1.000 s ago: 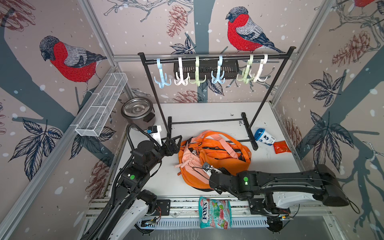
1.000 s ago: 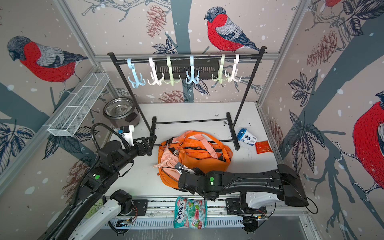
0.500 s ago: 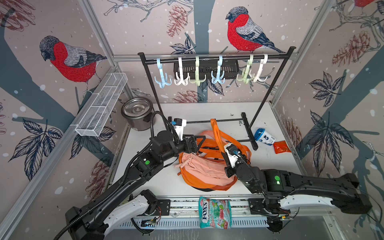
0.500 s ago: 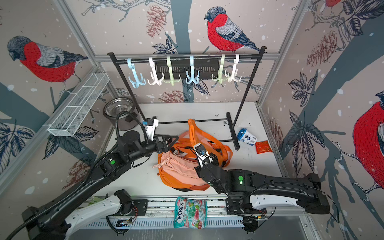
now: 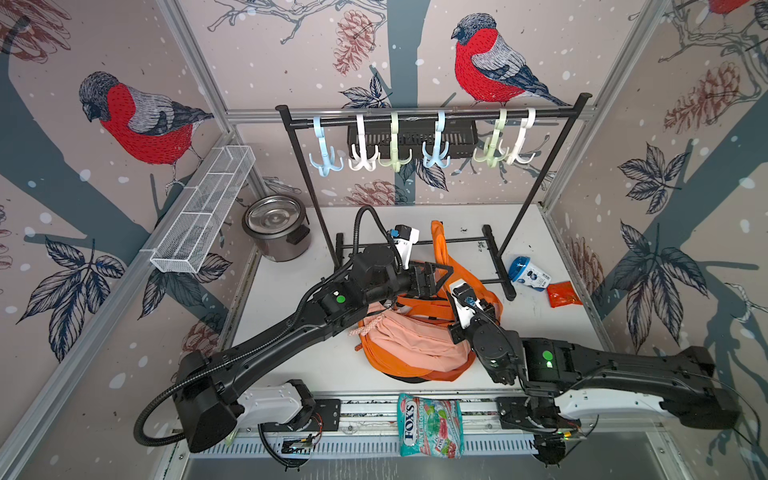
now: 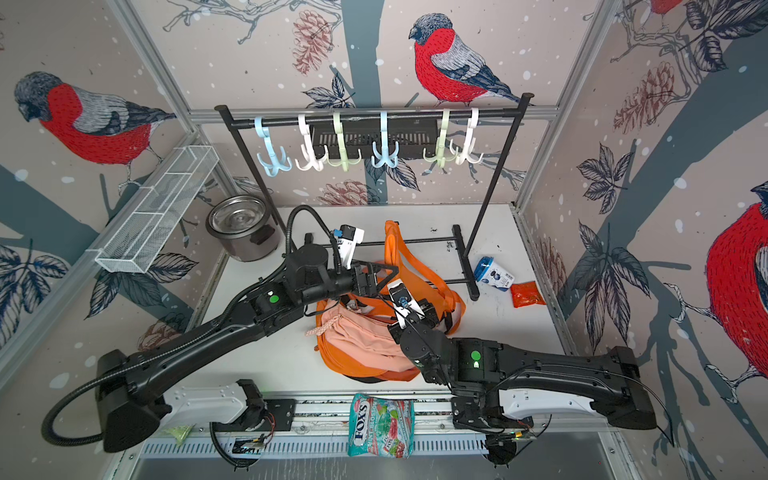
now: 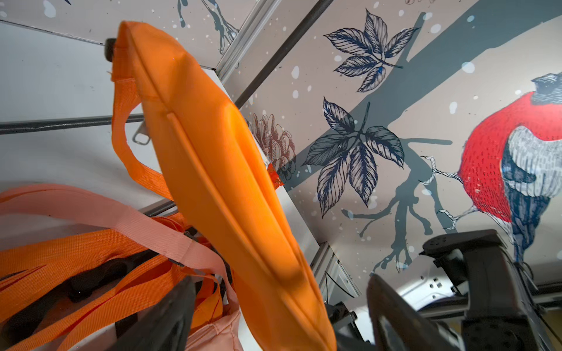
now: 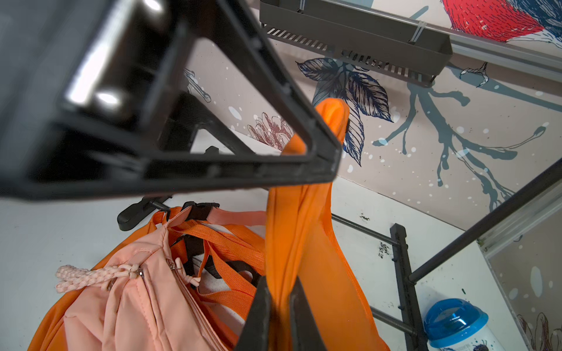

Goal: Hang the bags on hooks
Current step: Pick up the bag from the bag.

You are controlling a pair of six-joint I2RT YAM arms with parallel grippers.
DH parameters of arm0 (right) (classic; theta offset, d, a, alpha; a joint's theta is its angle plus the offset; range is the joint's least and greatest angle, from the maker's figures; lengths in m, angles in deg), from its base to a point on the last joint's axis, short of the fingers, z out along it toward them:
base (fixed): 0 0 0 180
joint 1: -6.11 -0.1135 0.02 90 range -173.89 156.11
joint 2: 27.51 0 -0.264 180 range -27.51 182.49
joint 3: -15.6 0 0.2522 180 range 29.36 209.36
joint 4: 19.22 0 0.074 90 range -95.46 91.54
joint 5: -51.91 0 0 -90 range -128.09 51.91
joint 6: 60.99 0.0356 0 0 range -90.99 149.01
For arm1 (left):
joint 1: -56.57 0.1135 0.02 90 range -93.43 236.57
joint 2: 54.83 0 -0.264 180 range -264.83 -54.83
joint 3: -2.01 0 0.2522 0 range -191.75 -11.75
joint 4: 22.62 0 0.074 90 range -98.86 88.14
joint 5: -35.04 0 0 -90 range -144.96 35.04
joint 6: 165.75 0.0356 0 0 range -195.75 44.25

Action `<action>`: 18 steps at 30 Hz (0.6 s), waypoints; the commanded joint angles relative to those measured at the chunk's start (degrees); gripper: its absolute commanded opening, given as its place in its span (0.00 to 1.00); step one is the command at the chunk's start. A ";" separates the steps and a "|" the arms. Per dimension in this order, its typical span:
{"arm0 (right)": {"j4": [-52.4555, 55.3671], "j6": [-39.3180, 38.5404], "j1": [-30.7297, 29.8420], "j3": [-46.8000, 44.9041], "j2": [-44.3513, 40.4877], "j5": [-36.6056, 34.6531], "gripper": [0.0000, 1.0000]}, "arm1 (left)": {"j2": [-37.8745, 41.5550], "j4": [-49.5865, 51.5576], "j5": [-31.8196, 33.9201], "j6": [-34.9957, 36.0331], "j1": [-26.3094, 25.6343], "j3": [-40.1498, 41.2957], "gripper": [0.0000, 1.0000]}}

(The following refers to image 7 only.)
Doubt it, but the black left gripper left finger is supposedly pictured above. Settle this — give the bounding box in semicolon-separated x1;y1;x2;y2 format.
110;277;196;351

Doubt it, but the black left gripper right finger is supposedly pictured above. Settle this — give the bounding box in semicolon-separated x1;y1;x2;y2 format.
366;275;465;350

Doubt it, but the orange backpack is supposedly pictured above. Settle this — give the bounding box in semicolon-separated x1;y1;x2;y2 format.
1;214;197;350

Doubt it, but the orange waist bag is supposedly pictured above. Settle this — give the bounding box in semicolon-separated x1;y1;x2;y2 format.
111;21;337;350

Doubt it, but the pink waist bag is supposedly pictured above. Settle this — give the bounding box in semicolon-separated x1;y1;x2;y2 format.
1;184;242;350

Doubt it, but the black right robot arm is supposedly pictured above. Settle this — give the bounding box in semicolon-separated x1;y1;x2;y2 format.
422;230;554;350

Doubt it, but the black clothes rack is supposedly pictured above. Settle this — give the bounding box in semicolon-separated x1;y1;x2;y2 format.
0;0;335;218

